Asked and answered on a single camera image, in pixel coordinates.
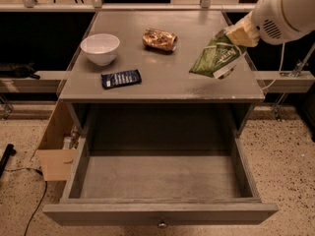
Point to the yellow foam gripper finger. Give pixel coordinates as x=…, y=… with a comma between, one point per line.
x=244, y=32

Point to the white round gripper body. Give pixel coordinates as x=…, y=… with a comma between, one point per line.
x=270, y=19

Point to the green jalapeno chip bag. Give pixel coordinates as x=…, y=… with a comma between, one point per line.
x=218, y=58

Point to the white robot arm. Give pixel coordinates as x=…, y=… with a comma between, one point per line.
x=300, y=14

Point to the grey cabinet counter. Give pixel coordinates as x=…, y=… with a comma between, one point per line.
x=165, y=77

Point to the open grey top drawer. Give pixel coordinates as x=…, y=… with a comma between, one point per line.
x=137, y=164

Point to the metal drawer knob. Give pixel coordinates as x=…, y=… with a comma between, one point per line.
x=162, y=224

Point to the crushed golden soda can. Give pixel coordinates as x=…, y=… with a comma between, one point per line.
x=160, y=39

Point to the white ceramic bowl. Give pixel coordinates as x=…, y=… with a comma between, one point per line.
x=101, y=48

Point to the bottle inside cardboard box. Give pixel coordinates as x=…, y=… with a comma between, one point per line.
x=68, y=142

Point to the brown cardboard box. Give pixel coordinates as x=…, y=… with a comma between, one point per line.
x=55, y=159

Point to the black object on ledge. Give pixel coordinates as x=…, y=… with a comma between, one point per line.
x=18, y=71

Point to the black bar on floor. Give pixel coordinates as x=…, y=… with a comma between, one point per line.
x=5, y=157

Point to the metal bracket on rail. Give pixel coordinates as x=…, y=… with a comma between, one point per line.
x=295, y=81

